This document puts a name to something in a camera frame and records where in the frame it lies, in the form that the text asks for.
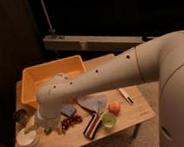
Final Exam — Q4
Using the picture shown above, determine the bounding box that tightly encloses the white handled utensil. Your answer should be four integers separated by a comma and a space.
119, 89, 133, 104

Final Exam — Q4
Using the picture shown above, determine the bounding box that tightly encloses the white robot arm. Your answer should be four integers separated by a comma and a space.
34, 31, 184, 147

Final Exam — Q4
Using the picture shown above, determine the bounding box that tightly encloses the grey cloth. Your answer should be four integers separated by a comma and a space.
77, 95, 107, 114

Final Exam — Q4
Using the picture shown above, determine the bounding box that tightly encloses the yellow plastic tray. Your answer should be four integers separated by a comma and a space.
21, 55, 86, 108

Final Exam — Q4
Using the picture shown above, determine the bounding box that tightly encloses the orange fruit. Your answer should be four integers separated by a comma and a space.
109, 101, 121, 115

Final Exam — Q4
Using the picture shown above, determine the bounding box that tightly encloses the bunch of red grapes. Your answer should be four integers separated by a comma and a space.
61, 115, 82, 133

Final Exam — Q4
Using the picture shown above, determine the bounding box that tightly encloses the metal cup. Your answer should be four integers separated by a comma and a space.
13, 109, 30, 126

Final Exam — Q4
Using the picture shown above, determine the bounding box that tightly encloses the blue sponge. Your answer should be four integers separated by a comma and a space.
61, 104, 76, 117

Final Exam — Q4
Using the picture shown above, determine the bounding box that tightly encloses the white paper cup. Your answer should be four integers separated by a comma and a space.
16, 129, 39, 147

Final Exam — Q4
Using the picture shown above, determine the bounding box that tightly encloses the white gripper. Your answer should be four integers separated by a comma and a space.
34, 106, 60, 128

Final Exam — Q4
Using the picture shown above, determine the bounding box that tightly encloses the green plastic cup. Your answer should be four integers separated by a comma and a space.
101, 112, 117, 130

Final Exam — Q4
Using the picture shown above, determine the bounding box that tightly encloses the green cucumber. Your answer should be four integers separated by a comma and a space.
44, 128, 52, 135

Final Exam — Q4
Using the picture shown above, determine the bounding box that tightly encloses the grey metal shelf beam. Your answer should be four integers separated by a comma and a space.
43, 35, 153, 52

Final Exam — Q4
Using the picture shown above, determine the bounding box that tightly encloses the wooden table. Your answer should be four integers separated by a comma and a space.
2, 48, 161, 147

